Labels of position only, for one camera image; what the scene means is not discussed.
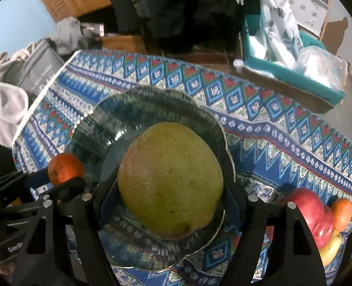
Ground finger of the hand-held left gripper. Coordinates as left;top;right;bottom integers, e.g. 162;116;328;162
36;176;86;207
0;170;50;191

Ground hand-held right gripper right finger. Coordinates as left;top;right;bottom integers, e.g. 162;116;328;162
220;179;328;286

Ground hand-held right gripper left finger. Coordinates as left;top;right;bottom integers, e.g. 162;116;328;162
12;170;126;286

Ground small tangerine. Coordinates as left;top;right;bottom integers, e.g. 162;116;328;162
47;153;85;186

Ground large green pear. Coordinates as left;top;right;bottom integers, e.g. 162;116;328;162
117;122;224;240

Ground red apple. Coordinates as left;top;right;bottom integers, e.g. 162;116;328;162
278;188;335;248

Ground yellow-green pear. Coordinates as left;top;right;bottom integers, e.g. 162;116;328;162
319;229;342;267

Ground clear glass plate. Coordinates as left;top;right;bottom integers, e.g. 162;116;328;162
69;87;236;271

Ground orange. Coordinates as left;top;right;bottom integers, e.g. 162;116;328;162
331;197;352;232

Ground light grey hoodie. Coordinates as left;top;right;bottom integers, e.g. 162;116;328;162
0;43;36;148

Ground blue patterned tablecloth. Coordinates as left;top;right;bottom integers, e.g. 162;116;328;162
12;49;352;286

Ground grey fabric storage bag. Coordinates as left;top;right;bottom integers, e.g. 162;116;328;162
4;38;66;99

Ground teal cardboard box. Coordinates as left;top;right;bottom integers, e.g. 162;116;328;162
235;15;350;114

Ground crumpled grey cloth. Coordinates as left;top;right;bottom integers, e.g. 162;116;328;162
55;17;105;55

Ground clear plastic bag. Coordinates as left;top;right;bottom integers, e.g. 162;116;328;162
296;46;349;91

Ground white printed plastic bag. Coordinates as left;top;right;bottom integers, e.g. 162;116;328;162
244;0;303;69

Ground dark hanging clothes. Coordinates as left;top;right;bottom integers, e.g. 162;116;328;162
107;0;261;54

